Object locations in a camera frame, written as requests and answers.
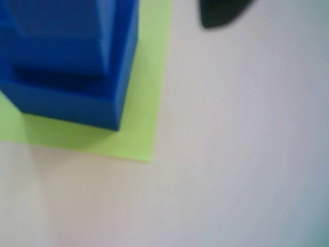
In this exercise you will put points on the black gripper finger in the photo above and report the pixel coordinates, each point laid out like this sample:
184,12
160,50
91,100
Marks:
221,13

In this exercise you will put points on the large blue cube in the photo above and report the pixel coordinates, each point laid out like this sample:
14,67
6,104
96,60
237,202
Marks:
59,56

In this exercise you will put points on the largest blue cube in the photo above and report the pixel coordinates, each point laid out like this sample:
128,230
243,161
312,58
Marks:
64,110

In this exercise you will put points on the green paper square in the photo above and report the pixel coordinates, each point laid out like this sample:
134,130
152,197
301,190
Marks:
144,103

